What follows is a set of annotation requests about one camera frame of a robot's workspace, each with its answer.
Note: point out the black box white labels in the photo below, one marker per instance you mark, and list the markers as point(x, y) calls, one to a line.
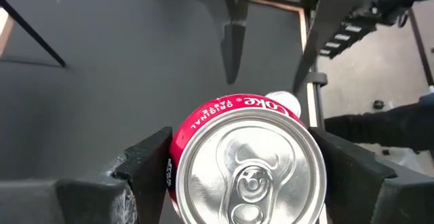
point(346, 37)

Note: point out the wooden shelf with black legs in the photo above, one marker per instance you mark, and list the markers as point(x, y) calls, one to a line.
point(3, 37)

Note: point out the black edge clamp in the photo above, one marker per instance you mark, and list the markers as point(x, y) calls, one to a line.
point(317, 79)

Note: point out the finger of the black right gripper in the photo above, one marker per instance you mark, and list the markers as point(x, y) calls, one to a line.
point(234, 40)
point(308, 61)

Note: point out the red Coca-Cola can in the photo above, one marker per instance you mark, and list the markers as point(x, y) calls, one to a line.
point(251, 169)

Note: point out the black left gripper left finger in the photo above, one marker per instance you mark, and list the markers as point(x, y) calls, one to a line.
point(84, 203)

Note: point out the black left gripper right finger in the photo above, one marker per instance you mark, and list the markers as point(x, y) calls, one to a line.
point(373, 200)

